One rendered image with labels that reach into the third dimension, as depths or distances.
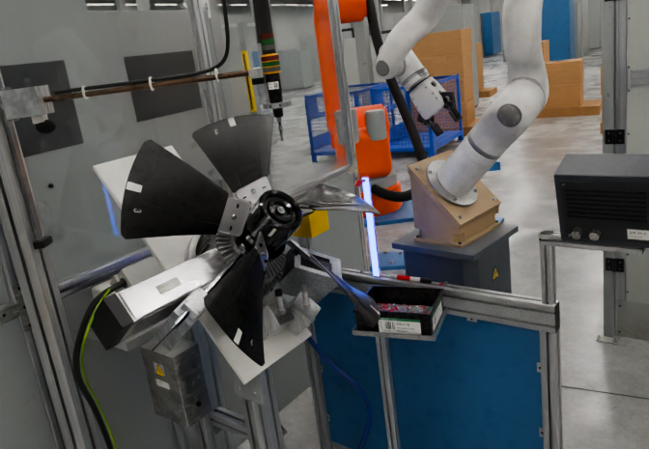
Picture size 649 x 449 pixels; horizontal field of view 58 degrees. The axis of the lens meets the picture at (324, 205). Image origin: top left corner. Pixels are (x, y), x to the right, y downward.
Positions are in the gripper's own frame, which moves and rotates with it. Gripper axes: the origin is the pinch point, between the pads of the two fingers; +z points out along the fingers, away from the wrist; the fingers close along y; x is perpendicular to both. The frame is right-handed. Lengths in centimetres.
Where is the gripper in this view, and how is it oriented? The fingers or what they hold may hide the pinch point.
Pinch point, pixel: (447, 125)
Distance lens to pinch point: 183.6
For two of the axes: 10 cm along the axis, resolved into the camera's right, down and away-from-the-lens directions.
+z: 5.7, 8.2, -0.6
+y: -4.5, 3.7, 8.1
